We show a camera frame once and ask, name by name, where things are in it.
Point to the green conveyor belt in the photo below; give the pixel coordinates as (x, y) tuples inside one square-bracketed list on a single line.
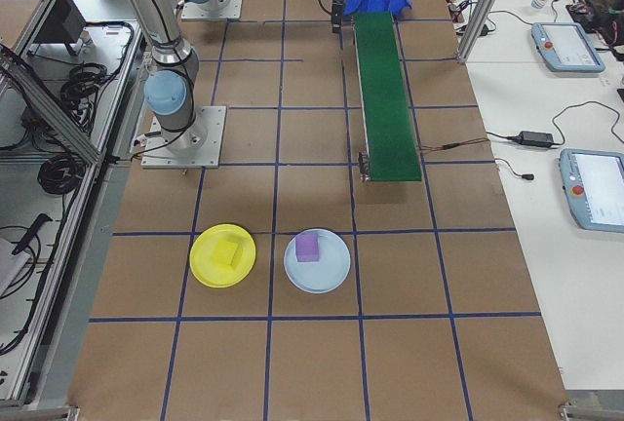
[(387, 99)]

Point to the V-shaped aluminium bar frame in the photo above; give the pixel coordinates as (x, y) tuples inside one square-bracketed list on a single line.
[(49, 109)]

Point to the aluminium corner bar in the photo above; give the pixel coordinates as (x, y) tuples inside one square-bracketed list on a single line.
[(39, 412), (590, 411)]

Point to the yellow round plate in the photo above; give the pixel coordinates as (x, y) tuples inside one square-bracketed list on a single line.
[(205, 265)]

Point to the yellow foam block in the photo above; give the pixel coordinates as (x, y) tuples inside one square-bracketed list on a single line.
[(226, 253)]

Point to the upright aluminium profile post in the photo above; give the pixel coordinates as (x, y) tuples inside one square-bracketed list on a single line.
[(482, 11)]

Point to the light blue round plate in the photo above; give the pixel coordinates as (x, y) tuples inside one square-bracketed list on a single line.
[(317, 277)]

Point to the black electronics board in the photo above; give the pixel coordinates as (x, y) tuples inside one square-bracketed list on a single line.
[(580, 8)]

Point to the purple foam block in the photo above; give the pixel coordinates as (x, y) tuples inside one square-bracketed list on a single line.
[(307, 248)]

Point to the white side desk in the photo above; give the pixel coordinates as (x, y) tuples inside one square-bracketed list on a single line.
[(536, 270)]

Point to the black square box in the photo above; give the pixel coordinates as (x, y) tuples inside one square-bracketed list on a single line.
[(58, 21)]

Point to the black power adapter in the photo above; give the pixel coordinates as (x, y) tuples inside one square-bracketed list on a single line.
[(479, 29), (536, 137)]

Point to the blue grey teach pendant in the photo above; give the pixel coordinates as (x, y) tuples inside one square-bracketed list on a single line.
[(568, 46), (595, 187)]

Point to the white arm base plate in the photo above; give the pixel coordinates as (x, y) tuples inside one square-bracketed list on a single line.
[(234, 2), (209, 148)]

